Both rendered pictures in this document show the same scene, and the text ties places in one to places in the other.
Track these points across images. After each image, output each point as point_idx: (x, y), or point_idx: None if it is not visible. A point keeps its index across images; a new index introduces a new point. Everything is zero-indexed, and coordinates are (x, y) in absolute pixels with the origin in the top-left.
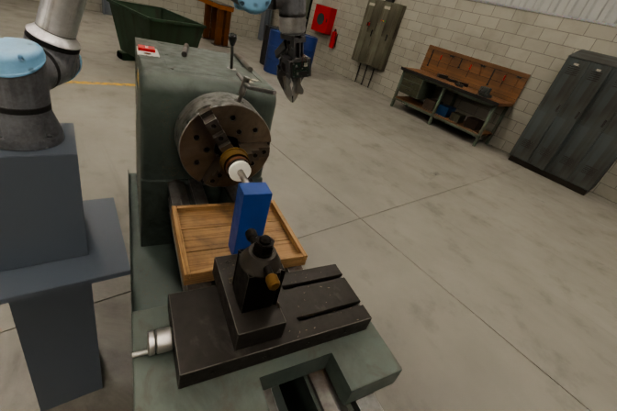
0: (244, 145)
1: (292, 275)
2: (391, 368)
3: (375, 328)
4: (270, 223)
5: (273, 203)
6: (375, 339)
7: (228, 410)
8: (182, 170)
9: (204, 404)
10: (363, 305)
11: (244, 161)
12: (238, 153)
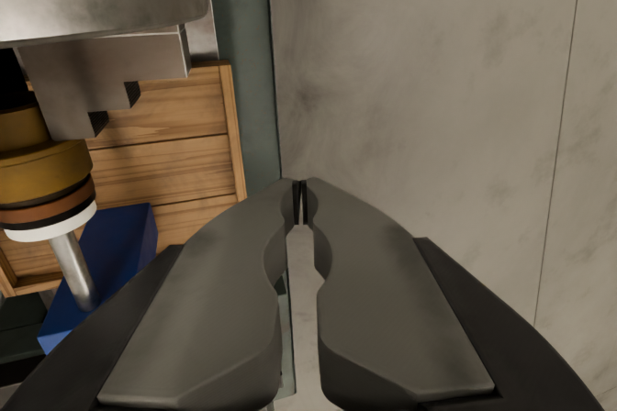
0: (52, 52)
1: None
2: (282, 396)
3: (290, 364)
4: (203, 143)
5: (223, 81)
6: (283, 375)
7: None
8: None
9: None
10: (281, 375)
11: (52, 224)
12: (13, 202)
